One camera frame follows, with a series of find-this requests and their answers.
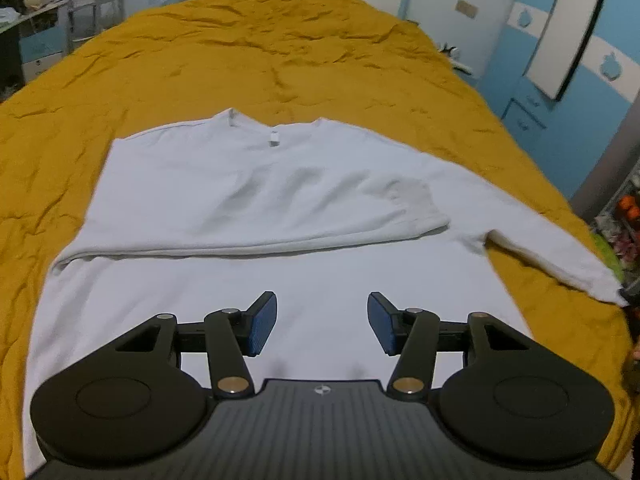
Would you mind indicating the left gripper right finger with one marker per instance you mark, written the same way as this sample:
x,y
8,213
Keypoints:
x,y
411,335

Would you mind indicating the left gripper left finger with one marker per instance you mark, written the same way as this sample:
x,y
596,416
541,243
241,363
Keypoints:
x,y
231,336

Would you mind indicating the white Nevada sweatshirt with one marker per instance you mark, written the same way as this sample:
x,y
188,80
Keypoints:
x,y
194,217

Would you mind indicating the blue wardrobe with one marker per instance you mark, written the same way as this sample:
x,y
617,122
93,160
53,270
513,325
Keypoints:
x,y
562,78

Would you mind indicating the mustard yellow quilt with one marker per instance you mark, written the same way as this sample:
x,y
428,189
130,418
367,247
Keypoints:
x,y
274,60

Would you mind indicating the white blue desk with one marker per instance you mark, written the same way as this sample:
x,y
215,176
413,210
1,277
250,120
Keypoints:
x,y
31,44

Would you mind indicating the grey metal stool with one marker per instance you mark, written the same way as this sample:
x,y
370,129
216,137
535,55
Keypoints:
x,y
88,18

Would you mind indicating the beige wall switch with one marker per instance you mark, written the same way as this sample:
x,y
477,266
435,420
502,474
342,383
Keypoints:
x,y
466,8

